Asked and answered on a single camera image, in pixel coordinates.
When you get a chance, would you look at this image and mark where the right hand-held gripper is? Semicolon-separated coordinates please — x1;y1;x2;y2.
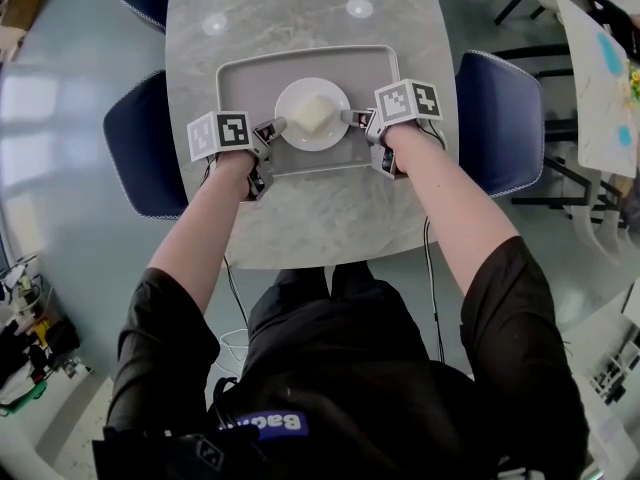
340;78;444;179

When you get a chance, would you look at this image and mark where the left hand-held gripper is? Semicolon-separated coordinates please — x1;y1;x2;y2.
187;111;289;202

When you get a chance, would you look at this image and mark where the round white plate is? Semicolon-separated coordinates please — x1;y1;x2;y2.
274;77;352;153

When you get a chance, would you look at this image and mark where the pale food piece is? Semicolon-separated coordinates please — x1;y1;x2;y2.
292;94;337;135

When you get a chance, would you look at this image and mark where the person's left forearm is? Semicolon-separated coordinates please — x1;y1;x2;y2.
148;150;254;317

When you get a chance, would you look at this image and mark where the person's right forearm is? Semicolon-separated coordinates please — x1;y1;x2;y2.
382;120;521;297

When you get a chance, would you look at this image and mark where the grey marble dining table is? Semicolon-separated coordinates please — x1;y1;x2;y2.
164;0;460;271

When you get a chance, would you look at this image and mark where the grey rectangular tray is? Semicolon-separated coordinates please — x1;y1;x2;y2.
215;44;400;178

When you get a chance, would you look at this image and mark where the white marble side table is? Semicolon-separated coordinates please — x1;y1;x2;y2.
554;0;640;179

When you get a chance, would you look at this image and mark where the person's black shirt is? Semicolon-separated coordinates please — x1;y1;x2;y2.
92;236;591;480

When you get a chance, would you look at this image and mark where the large blue mat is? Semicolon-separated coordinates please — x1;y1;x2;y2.
597;32;624;75

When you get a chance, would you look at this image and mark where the sunflower bouquet vase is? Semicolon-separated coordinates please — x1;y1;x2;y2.
624;57;640;109

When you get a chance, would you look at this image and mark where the cluttered equipment rack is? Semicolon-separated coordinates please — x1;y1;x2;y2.
0;255;94;417

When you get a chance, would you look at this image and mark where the black chest-mounted pack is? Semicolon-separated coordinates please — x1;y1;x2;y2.
92;376;261;480

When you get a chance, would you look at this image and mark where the white marble counter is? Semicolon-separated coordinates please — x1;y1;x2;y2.
559;287;640;480

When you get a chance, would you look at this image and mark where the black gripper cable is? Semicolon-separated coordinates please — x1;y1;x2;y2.
419;117;447;364

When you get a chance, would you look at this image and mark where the white floor cable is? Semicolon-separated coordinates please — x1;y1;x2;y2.
218;327;251;377

